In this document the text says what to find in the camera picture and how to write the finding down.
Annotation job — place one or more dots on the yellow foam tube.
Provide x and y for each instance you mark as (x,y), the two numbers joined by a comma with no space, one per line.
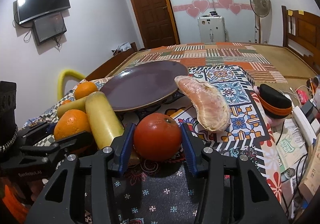
(61,78)

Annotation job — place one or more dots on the brown wooden door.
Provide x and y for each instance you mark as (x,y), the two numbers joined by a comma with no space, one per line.
(154,22)

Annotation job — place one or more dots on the white appliance box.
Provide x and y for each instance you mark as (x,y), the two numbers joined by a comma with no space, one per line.
(212,29)

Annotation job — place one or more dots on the black orange glasses case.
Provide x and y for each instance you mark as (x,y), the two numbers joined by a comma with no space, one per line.
(275,104)

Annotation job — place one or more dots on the small black wall monitor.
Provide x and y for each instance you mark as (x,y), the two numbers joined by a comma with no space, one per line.
(48,27)

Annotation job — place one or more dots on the red tomato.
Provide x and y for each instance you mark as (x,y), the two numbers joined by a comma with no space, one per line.
(157,137)

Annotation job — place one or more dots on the peeled pomelo segment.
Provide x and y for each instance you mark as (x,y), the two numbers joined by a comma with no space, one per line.
(212,110)

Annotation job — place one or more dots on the dark purple round plate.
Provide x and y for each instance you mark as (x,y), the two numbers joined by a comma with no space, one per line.
(143,85)

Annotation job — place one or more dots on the patterned patchwork tablecloth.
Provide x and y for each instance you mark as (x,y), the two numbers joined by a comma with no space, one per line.
(235,188)

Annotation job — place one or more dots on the white power strip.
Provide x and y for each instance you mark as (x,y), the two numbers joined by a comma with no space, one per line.
(305,127)

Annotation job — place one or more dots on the long yellow-green fruit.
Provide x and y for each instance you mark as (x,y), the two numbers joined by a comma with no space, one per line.
(104,123)

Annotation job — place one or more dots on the large orange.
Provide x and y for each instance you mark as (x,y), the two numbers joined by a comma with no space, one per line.
(84,89)
(71,123)

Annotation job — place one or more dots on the wooden bed headboard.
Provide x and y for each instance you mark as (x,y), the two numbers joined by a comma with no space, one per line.
(301,35)

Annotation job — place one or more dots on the wall-mounted black television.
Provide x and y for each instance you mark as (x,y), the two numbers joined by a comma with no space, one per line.
(28,10)

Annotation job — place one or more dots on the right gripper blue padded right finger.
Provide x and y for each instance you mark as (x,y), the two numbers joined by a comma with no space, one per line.
(193,147)

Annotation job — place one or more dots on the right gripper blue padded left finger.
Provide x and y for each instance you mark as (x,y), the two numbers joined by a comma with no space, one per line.
(122,148)

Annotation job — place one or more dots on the wooden bed footboard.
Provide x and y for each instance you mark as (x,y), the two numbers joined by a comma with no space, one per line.
(112,63)

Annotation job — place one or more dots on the standing electric fan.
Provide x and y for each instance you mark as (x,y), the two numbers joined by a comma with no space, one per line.
(261,9)

